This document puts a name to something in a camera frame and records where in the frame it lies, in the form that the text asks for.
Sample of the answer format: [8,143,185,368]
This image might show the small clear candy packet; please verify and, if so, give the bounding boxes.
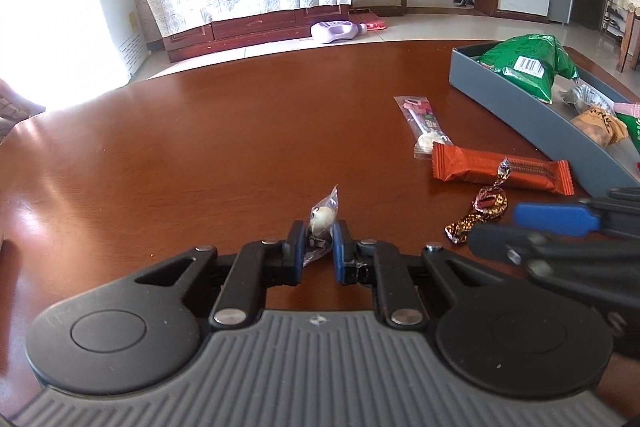
[303,185,340,267]

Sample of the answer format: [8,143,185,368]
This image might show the dark green snack bag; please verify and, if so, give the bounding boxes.
[476,34,579,104]

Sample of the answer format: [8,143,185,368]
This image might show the tv cabinet with floral cloth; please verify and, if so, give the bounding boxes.
[146,0,352,62]

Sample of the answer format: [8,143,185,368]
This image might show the grey cardboard box tray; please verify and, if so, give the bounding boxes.
[449,41,639,196]

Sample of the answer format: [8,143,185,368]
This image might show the pink clear candy packet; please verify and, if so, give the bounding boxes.
[394,95,452,158]

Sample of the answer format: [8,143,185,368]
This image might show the long orange-red snack bar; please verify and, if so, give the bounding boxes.
[432,143,575,196]

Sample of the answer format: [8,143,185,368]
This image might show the red floor scale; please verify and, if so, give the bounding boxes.
[348,9,387,31]

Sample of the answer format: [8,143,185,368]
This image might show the person's right hand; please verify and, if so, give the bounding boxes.
[597,353,640,417]

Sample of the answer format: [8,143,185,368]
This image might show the green chips bag with picture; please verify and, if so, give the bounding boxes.
[614,102,640,152]

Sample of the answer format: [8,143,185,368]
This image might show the purple white floor bottle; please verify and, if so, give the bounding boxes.
[310,20,368,44]

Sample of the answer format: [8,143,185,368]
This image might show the clear peanut snack bag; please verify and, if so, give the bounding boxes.
[570,106,629,147]

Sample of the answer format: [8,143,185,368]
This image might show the dining table with lace cloth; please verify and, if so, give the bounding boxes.
[616,0,640,72]

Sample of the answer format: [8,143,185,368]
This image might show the red gold foil candy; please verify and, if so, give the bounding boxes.
[444,158,511,245]

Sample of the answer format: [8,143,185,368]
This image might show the white-grey seed packets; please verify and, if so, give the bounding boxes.
[561,79,614,114]

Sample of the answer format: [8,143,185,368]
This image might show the white chest freezer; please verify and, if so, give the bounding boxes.
[29,0,151,84]

